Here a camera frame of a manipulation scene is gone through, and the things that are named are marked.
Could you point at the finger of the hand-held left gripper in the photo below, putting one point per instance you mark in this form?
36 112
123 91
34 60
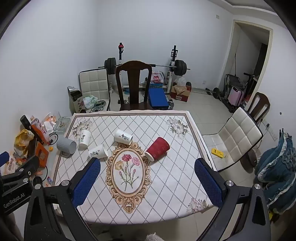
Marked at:
3 160
25 166

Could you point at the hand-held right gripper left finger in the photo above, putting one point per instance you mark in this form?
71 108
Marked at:
86 184

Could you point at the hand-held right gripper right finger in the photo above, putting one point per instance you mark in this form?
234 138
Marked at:
208 183

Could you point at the white printed paper cup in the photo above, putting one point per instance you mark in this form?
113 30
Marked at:
84 139
98 151
122 137

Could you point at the grey cup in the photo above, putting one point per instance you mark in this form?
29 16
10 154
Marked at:
66 145

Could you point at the red ribbed paper cup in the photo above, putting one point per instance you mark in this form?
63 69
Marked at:
157 148

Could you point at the orange box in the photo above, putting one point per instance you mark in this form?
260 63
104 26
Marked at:
42 154

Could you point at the yellow plastic bag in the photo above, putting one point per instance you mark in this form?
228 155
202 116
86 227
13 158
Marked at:
23 141

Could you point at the yellow handheld device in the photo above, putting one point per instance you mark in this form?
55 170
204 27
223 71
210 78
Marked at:
217 152

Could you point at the orange snack packet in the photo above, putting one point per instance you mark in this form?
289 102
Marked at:
40 129

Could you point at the floral diamond-pattern tablecloth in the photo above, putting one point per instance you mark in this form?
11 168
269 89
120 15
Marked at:
161 185

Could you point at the white padded chair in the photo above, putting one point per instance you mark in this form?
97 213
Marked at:
93 81
235 136

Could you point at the glass ashtray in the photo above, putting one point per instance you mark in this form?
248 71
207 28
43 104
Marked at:
62 125

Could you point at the blue quilted blanket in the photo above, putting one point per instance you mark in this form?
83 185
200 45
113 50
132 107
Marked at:
277 166

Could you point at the grey fuzzy object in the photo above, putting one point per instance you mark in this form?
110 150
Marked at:
153 237

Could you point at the metal bowl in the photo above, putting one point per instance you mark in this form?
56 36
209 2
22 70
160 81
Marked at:
99 104

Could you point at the white power strip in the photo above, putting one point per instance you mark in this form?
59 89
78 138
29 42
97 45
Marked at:
271 132

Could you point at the silver printed box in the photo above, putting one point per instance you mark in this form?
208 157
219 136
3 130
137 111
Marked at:
76 102

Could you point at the pale crumpled cloth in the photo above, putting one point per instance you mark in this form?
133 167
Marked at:
90 100

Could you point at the small barbell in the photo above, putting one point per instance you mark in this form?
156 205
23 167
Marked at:
215 92

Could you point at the pink suitcase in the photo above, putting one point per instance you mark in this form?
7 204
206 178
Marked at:
235 95

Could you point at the cardboard box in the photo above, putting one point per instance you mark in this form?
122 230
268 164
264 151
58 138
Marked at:
181 93

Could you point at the dark wooden chair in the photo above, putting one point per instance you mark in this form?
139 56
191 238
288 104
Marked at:
134 92
260 105

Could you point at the blue bench pad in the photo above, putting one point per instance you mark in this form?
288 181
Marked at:
157 98

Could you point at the black folding cart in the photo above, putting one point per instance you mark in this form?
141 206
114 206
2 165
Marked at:
232 82

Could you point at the white barbell rack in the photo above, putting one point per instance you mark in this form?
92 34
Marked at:
173 76

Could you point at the red and white plastic bag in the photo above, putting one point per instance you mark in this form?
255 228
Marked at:
157 77

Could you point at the barbell with black plates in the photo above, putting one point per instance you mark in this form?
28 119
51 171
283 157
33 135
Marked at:
180 67

